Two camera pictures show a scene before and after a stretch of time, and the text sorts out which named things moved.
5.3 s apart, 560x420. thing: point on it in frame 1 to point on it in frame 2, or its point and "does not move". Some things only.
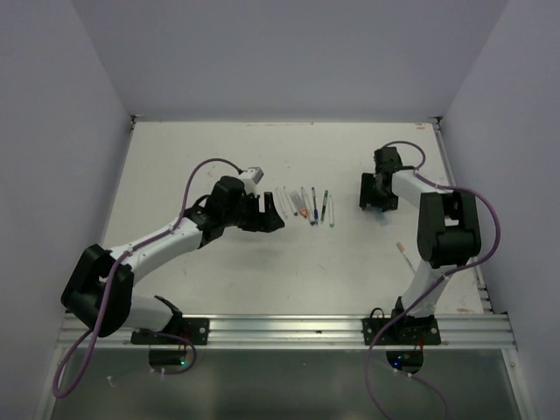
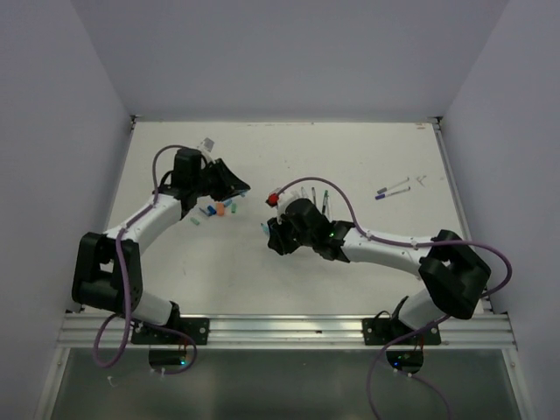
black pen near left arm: (325, 206) does not move
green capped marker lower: (331, 212) does not move
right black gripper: (367, 197) to (276, 239)
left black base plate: (193, 329) does not move
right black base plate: (402, 332) does not move
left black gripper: (263, 221) to (230, 185)
